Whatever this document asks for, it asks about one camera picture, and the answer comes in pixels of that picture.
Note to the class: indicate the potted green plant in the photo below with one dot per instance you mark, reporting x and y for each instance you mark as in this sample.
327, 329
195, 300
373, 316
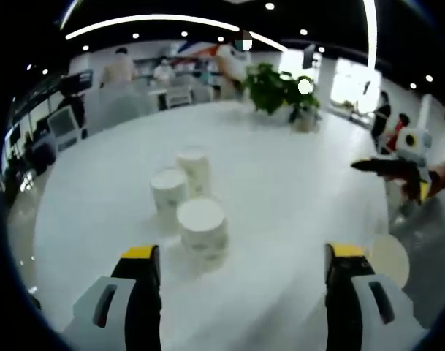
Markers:
269, 87

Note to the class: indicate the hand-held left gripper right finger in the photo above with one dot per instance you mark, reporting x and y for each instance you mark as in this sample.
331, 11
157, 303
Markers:
342, 318

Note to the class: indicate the white box appliance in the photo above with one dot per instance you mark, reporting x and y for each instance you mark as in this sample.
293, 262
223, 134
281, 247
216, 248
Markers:
63, 126

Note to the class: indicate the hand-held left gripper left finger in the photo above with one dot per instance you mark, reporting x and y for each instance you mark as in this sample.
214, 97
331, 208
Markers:
141, 314

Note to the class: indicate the curved ceiling light strip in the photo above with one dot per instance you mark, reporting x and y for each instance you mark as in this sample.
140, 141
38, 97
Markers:
152, 19

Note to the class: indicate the straight ceiling light strip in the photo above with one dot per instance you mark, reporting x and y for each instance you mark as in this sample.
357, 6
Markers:
371, 33

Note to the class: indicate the white table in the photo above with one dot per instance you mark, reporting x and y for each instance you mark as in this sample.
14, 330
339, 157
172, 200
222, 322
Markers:
280, 204

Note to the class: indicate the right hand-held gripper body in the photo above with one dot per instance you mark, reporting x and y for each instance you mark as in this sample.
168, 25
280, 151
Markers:
419, 153

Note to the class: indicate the small glass vase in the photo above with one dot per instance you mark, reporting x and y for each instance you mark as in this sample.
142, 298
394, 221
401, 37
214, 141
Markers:
304, 123

